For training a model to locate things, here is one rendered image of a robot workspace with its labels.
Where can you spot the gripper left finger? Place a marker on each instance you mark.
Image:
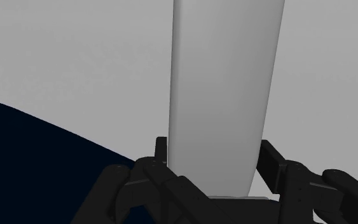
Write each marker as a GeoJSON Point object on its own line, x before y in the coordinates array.
{"type": "Point", "coordinates": [154, 183]}

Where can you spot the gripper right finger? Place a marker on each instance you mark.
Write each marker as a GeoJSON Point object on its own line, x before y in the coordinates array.
{"type": "Point", "coordinates": [296, 183]}

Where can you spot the tall white cylinder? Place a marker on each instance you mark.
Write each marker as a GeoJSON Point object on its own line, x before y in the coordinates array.
{"type": "Point", "coordinates": [219, 99]}

